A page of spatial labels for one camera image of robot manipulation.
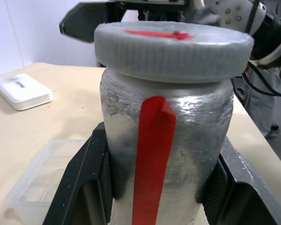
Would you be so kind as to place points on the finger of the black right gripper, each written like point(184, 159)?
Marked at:
point(84, 21)

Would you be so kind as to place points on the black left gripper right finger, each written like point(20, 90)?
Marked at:
point(238, 201)

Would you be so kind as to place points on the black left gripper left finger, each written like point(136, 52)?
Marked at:
point(79, 187)

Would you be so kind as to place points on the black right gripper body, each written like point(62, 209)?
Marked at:
point(154, 10)

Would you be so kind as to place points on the grey ribbed jar lid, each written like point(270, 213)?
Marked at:
point(166, 58)

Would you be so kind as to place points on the clear jar with red tape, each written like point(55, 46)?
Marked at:
point(192, 140)

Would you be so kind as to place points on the clear plastic box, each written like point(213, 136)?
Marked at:
point(37, 173)

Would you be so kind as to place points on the white rectangular box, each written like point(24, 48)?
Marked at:
point(23, 92)

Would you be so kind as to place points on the person in grey trousers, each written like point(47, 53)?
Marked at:
point(260, 112)

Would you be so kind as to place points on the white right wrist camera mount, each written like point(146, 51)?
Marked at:
point(229, 14)

